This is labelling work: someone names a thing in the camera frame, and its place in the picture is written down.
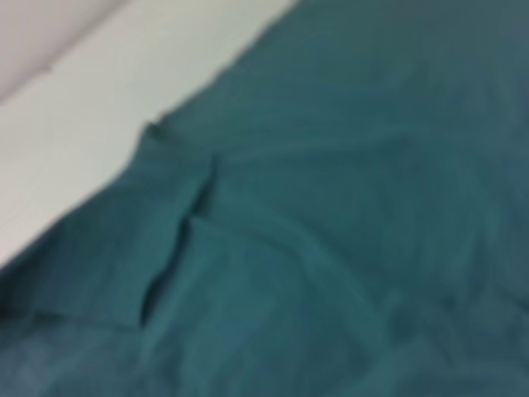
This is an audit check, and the teal blue shirt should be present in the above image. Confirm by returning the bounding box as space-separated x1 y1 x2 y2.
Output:
0 0 529 397

